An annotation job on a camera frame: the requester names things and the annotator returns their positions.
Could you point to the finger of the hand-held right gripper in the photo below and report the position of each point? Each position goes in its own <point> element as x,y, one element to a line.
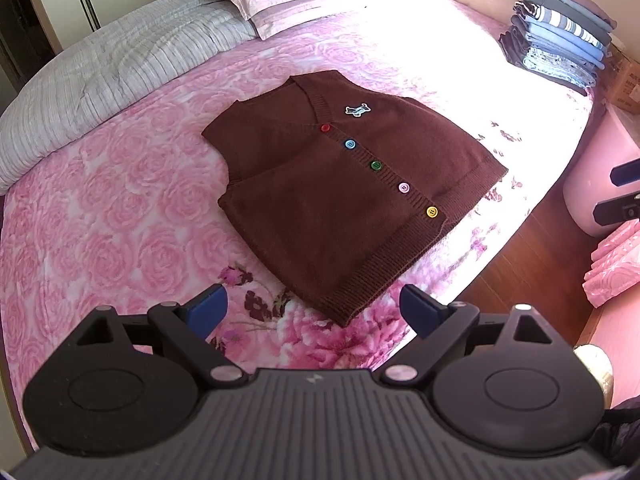
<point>620,209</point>
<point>626,172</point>

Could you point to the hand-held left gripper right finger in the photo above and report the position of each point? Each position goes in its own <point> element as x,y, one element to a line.
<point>417,310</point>

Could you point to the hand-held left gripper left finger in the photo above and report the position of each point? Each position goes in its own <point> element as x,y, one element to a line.
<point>210,308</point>

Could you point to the brown knitted vest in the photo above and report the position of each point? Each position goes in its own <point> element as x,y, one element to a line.
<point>300,220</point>

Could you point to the stack of folded clothes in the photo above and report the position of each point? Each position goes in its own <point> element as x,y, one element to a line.
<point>560,35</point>

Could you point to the pink plastic bin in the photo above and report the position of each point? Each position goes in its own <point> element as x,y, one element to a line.
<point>585,180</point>

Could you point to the pink floral folded cloth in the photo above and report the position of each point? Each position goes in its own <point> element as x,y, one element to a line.
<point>617,270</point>

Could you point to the cardboard box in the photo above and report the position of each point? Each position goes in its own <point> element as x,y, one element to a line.
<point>625,82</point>

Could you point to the pink floral bed sheet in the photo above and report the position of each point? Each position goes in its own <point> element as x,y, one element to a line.
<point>125,185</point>

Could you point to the beige round object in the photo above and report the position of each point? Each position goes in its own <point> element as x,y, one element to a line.
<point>594,370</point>

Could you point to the dark cloth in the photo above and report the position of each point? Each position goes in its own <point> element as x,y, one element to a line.
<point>620,427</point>

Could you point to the grey striped quilt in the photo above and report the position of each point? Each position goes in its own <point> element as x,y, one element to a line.
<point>100,75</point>

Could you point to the pink pillow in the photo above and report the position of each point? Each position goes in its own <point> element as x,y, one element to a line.
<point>300,16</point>

